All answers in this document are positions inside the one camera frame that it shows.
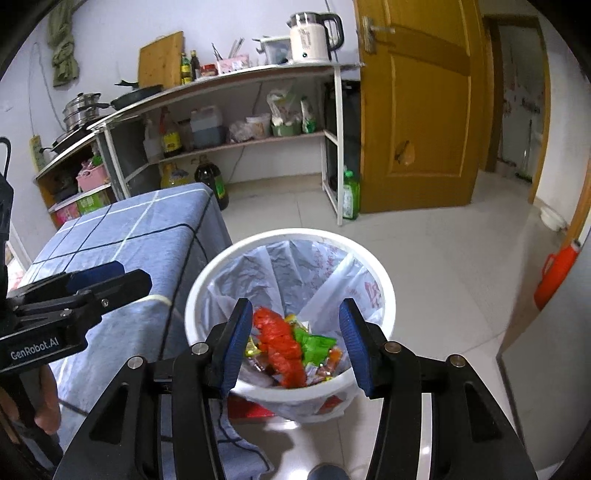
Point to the long white kitchen shelf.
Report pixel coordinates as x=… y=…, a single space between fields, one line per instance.
x=240 y=78

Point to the blue checked tablecloth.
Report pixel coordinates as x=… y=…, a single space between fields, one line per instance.
x=138 y=221

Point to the red lid jar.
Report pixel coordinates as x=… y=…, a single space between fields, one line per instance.
x=208 y=70

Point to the red plastic bag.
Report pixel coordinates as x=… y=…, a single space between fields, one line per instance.
x=279 y=346

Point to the yellow cooking oil bottle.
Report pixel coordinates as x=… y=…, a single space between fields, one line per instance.
x=175 y=176

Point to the pink plastic basket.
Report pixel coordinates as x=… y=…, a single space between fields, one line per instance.
x=92 y=177

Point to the grey jerrycan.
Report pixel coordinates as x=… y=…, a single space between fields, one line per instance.
x=207 y=129

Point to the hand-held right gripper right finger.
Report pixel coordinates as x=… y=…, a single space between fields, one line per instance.
x=354 y=350

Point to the person's left hand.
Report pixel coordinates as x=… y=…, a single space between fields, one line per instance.
x=48 y=406

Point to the yellow power strip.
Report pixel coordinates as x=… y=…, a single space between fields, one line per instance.
x=37 y=154

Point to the pink snack bag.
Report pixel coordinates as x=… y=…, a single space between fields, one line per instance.
x=64 y=214

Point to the white plastic jug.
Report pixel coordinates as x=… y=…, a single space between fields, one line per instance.
x=151 y=141

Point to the wooden door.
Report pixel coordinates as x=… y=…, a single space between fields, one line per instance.
x=425 y=101

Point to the white plastic bin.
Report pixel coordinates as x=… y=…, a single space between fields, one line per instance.
x=198 y=318

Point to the steel steamer pot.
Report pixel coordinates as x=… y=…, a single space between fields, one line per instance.
x=83 y=110

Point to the dark oil bottle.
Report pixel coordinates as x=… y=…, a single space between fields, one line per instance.
x=212 y=182

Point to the clear storage box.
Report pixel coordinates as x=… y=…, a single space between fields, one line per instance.
x=274 y=50

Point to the white bin liner bag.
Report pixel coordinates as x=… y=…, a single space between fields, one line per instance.
x=286 y=272

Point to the black frying pan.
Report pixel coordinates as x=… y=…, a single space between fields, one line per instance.
x=138 y=97

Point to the white electric kettle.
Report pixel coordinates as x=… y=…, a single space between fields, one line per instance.
x=309 y=39

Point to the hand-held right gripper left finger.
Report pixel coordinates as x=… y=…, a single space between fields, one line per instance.
x=238 y=350

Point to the dark sauce bottle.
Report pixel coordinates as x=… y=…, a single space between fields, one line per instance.
x=195 y=67

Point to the green carton box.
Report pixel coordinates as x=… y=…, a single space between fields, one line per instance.
x=94 y=202

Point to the green plastic bottle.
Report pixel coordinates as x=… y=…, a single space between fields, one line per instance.
x=351 y=196

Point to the brown sauce bottle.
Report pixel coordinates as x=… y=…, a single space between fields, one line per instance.
x=184 y=136

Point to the small white frame shelf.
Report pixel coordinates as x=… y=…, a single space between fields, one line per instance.
x=60 y=177

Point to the wooden cutting board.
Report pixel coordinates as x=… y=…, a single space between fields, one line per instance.
x=161 y=60

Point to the black induction cooker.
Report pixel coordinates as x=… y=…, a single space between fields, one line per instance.
x=69 y=141

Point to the green snack wrapper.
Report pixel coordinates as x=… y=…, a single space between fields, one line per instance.
x=316 y=344

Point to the green bowl with bags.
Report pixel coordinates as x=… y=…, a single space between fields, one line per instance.
x=288 y=117

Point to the crumpled plastic bags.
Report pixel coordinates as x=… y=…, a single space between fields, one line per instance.
x=249 y=129

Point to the yellow snack wrapper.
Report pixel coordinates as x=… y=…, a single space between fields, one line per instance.
x=252 y=348

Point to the pink utensil holder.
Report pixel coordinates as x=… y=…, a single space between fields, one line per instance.
x=233 y=63

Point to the green label sauce bottle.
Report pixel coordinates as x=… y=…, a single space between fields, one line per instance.
x=186 y=71

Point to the white floor basin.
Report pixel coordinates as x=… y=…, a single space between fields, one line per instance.
x=553 y=219

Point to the grey refrigerator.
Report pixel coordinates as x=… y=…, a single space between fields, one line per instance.
x=549 y=369

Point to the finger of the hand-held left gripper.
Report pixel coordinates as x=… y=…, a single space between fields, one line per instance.
x=120 y=288
x=94 y=277

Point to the red thermos flask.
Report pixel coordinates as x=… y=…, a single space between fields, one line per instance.
x=556 y=277

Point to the yellow label oil bottle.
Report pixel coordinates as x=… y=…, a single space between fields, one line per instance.
x=171 y=138

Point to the green hanging cloth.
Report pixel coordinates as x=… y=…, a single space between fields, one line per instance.
x=62 y=46

